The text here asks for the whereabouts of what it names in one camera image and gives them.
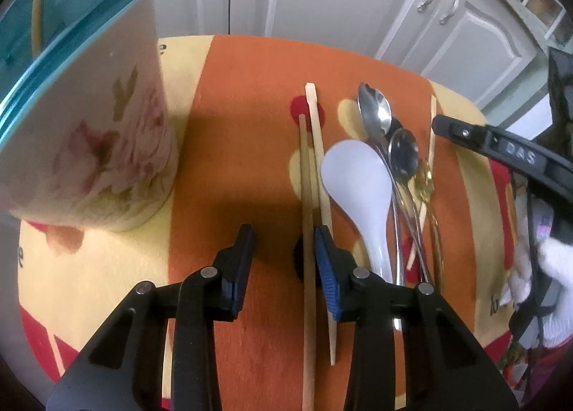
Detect white ceramic spoon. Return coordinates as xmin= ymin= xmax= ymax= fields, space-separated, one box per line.
xmin=321 ymin=139 xmax=394 ymax=283

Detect small gold fork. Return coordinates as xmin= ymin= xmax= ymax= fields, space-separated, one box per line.
xmin=415 ymin=160 xmax=445 ymax=295

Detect floral utensil holder cup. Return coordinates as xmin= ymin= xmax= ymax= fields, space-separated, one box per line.
xmin=1 ymin=0 xmax=178 ymax=231

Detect white gloved right hand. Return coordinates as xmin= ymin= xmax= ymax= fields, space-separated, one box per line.
xmin=499 ymin=237 xmax=572 ymax=349

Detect small silver spoon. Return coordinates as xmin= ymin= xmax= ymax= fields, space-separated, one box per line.
xmin=389 ymin=128 xmax=432 ymax=285

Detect large silver spoon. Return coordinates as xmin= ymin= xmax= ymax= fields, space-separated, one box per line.
xmin=357 ymin=83 xmax=405 ymax=286

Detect colourful fleece table mat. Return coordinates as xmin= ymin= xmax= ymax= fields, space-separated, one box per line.
xmin=19 ymin=36 xmax=515 ymax=410

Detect brown wooden chopstick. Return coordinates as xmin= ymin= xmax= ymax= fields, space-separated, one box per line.
xmin=30 ymin=0 xmax=44 ymax=59
xmin=298 ymin=114 xmax=317 ymax=411

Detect cream chopstick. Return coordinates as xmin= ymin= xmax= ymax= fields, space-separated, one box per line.
xmin=404 ymin=95 xmax=439 ymax=271
xmin=305 ymin=82 xmax=337 ymax=366

